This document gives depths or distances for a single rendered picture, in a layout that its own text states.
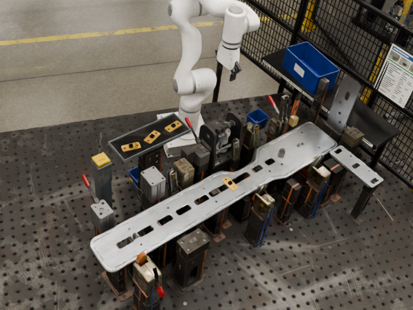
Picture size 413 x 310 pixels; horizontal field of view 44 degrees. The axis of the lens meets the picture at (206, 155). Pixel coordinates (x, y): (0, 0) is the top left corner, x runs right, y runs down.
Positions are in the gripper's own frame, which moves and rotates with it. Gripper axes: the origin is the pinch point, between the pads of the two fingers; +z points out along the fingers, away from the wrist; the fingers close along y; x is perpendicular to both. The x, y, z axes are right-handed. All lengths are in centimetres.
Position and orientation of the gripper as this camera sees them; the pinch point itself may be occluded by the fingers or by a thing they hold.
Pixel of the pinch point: (225, 72)
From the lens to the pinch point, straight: 228.4
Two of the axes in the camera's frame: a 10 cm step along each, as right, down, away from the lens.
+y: 6.1, 6.2, -5.0
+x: 7.8, -4.0, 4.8
